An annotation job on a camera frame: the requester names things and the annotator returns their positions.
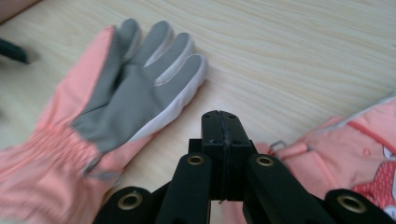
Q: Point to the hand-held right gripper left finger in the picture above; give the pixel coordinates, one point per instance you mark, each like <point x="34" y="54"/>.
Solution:
<point x="214" y="133"/>

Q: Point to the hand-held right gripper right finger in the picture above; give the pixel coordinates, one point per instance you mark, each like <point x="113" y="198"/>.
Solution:
<point x="238" y="140"/>

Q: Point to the pink and grey glove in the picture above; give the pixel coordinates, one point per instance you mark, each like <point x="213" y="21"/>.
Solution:
<point x="336" y="158"/>
<point x="124" y="99"/>

